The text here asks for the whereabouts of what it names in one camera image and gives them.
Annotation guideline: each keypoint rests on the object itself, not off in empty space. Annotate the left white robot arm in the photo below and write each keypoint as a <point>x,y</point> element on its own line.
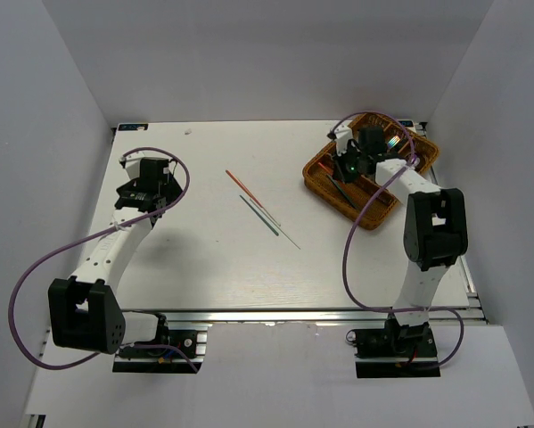
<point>84,311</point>

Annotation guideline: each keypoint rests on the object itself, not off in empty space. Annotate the iridescent rainbow fork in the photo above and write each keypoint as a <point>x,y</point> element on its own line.
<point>393,142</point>

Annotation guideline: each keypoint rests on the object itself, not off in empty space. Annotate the blue label sticker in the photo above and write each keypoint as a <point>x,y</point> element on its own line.
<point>132,127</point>

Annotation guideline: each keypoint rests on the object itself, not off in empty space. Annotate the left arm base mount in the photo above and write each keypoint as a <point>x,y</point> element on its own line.
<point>178,349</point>

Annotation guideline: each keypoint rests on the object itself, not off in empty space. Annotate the orange wicker cutlery tray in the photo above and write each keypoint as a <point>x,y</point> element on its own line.
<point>362,189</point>

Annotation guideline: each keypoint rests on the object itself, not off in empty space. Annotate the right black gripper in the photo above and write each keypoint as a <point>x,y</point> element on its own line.
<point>339,171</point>

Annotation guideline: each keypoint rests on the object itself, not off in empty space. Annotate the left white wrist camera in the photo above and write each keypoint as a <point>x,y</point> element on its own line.
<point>131,164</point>

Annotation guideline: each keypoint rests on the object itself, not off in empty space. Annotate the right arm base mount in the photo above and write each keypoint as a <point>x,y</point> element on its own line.
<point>394,351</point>

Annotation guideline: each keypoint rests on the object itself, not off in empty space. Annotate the orange white chopstick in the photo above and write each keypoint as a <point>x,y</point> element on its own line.
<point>251,195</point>

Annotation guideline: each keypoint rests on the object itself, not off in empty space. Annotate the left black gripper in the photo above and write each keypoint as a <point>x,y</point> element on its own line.
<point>171,189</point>

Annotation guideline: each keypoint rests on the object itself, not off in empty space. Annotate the teal chopstick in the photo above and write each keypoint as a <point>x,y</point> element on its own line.
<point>260,216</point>
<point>342,192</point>

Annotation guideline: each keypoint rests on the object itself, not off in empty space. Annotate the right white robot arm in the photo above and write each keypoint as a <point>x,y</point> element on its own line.
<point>435,230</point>

